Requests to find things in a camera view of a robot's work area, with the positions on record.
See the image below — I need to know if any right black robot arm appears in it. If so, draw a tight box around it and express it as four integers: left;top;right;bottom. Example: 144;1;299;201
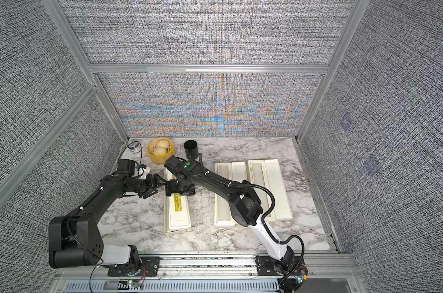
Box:
164;156;305;275

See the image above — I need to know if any aluminium mounting rail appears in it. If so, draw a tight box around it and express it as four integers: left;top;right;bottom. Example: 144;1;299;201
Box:
52;252;365;281

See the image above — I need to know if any black cup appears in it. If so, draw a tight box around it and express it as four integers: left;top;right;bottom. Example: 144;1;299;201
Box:
184;140;199;159

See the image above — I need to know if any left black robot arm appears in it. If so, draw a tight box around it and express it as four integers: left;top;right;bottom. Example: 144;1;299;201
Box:
48;159;167;270

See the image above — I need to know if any small silver tin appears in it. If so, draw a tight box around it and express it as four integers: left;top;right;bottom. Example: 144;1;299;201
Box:
127;140;142;154

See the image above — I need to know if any yellow bowl with buns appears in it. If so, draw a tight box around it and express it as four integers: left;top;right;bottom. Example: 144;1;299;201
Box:
146;137;176;164

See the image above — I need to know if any white wrap dispenser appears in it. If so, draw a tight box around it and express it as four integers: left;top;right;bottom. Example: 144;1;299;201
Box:
213;160;248;227
248;159;293;222
163;168;193;235

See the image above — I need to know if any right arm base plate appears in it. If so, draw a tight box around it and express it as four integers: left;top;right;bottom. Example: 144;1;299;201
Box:
256;254;310;277

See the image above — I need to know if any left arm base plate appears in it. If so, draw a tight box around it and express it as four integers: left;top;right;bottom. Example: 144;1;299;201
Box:
107;256;161;278

